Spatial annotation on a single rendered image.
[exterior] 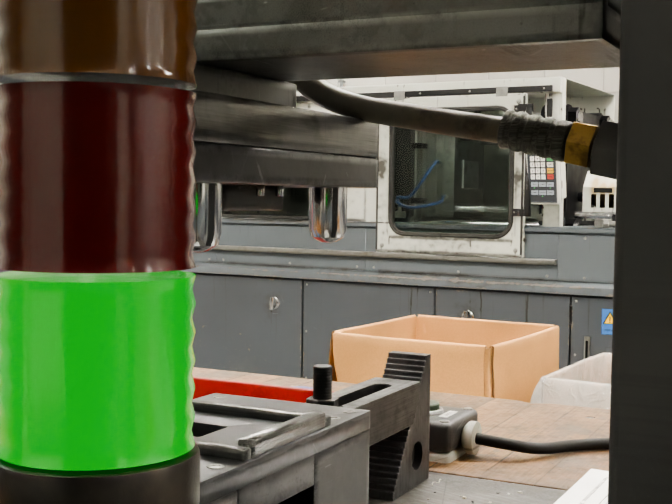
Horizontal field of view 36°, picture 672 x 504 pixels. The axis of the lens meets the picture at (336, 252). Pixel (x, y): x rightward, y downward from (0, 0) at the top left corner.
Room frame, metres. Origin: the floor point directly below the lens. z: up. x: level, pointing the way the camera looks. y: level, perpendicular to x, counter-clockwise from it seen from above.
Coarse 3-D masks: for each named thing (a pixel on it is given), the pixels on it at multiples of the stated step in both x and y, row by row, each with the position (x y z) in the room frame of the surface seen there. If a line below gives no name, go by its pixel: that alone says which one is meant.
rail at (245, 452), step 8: (200, 448) 0.46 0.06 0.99; (208, 448) 0.46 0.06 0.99; (216, 448) 0.45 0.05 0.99; (224, 448) 0.45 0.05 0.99; (232, 448) 0.45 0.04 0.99; (240, 448) 0.45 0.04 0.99; (248, 448) 0.45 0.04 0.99; (216, 456) 0.45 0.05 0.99; (224, 456) 0.45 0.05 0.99; (232, 456) 0.45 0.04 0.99; (240, 456) 0.45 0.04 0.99; (248, 456) 0.45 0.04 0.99
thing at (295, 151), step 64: (256, 0) 0.43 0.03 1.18; (320, 0) 0.42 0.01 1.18; (384, 0) 0.40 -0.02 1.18; (448, 0) 0.39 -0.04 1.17; (512, 0) 0.38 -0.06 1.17; (576, 0) 0.37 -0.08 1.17; (256, 64) 0.45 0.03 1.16; (320, 64) 0.45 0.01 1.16; (384, 64) 0.44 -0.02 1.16; (448, 64) 0.44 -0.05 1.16; (512, 64) 0.44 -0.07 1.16; (576, 64) 0.44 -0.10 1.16; (256, 128) 0.45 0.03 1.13; (320, 128) 0.50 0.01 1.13; (256, 192) 0.48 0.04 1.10; (320, 192) 0.53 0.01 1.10
